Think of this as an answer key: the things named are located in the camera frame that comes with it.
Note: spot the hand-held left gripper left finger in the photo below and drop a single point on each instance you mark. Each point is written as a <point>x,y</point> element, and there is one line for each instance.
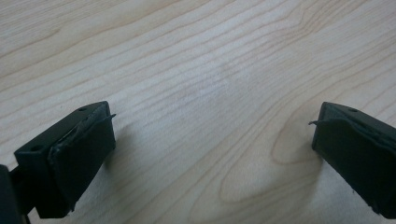
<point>67,158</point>

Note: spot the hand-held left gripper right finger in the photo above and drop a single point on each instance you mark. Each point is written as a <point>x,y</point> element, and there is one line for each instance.
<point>358,152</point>

